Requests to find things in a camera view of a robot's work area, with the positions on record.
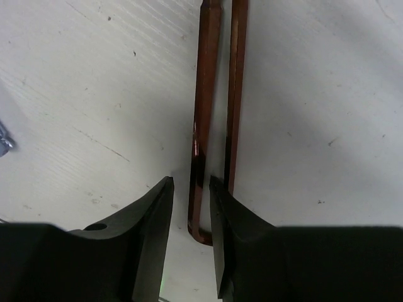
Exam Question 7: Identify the red blue handled screwdriver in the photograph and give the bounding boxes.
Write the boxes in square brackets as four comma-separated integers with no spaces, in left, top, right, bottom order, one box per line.
[0,123,14,157]

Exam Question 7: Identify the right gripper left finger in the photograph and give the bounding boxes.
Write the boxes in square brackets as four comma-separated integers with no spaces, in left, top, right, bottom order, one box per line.
[1,177,174,301]

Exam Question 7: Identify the brown hex key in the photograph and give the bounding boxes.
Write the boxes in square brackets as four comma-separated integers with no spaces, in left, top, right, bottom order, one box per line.
[188,1,222,246]
[224,0,249,193]

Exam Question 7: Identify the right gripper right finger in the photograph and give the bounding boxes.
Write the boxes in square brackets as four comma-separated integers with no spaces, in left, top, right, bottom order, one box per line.
[209,177,402,301]

